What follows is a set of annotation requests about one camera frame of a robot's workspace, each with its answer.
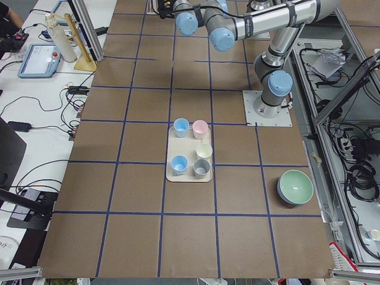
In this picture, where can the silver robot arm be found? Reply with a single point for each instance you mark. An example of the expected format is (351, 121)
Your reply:
(283, 22)

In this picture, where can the beige cup tray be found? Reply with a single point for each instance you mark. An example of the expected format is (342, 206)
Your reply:
(186, 147)

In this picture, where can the cream plastic cup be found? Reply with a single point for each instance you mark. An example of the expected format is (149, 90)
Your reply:
(204, 151)

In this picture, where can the pink plastic cup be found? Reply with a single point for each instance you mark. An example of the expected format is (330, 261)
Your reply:
(200, 128)

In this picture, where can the light blue cup rear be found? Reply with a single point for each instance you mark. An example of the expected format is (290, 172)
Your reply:
(181, 126)

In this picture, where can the light blue cup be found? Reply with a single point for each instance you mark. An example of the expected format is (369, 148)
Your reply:
(179, 165)
(181, 126)

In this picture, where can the light blue cup front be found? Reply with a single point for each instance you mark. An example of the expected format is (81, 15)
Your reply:
(179, 165)

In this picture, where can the grey plastic cup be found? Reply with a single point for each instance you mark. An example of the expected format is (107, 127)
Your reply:
(201, 168)

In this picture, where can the green bowl blue outside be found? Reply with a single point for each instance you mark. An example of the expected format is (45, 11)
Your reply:
(295, 187)

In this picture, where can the wooden mug tree stand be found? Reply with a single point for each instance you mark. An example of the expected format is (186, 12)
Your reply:
(84, 61)

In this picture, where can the white cylindrical bottle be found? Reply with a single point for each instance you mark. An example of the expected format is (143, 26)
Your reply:
(59, 38)

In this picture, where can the blue teach pendant tablet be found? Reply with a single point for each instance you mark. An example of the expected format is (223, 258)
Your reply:
(40, 61)

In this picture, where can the black monitor stand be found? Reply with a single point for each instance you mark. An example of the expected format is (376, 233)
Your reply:
(33, 208)

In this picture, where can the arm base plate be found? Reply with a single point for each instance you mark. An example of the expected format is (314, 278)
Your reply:
(257, 113)

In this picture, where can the aluminium frame post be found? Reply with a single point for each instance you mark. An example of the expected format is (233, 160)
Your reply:
(82, 16)

